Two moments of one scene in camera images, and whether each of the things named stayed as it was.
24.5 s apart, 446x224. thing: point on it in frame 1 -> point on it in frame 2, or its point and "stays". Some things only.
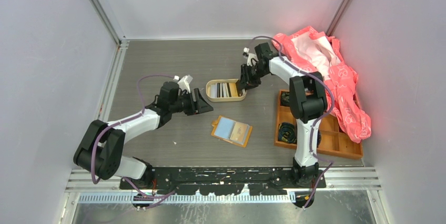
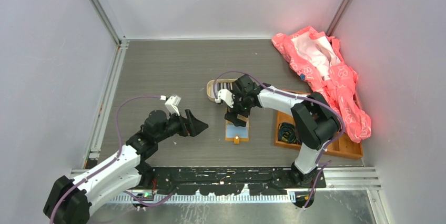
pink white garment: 322,53 stays
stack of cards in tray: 222,90 stays
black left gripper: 200,105 -> 196,125
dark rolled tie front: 287,132 stays
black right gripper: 246,81 -> 231,114
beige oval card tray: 235,95 stays
